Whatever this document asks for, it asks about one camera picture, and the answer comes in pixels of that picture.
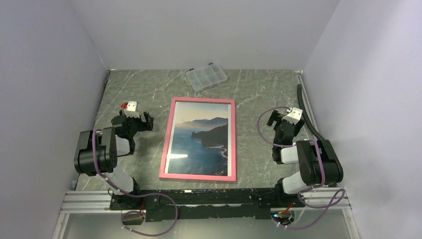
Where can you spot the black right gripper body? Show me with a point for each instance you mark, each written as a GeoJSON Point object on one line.
{"type": "Point", "coordinates": [277, 117]}

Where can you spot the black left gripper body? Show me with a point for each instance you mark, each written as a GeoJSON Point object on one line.
{"type": "Point", "coordinates": [137, 124]}

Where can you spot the pink wooden picture frame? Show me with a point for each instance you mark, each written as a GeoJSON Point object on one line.
{"type": "Point", "coordinates": [200, 140]}

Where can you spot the clear acrylic sheet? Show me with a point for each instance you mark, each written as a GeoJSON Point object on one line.
{"type": "Point", "coordinates": [201, 138]}

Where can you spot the sea and cloud photo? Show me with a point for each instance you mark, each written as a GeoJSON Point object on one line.
{"type": "Point", "coordinates": [201, 138]}

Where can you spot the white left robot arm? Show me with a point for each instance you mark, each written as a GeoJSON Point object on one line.
{"type": "Point", "coordinates": [97, 152]}

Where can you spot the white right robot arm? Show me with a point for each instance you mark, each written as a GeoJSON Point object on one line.
{"type": "Point", "coordinates": [317, 161]}

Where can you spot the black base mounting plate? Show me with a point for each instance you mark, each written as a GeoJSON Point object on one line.
{"type": "Point", "coordinates": [159, 205]}

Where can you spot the clear plastic organizer box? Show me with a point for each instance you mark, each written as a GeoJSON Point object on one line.
{"type": "Point", "coordinates": [206, 77]}

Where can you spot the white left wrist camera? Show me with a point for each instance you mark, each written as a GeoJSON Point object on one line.
{"type": "Point", "coordinates": [130, 109]}

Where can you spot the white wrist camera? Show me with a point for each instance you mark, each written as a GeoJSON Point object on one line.
{"type": "Point", "coordinates": [130, 109]}
{"type": "Point", "coordinates": [293, 115]}

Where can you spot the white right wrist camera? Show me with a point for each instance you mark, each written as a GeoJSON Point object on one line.
{"type": "Point", "coordinates": [293, 115]}

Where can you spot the aluminium rail frame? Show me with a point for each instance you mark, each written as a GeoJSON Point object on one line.
{"type": "Point", "coordinates": [85, 212]}

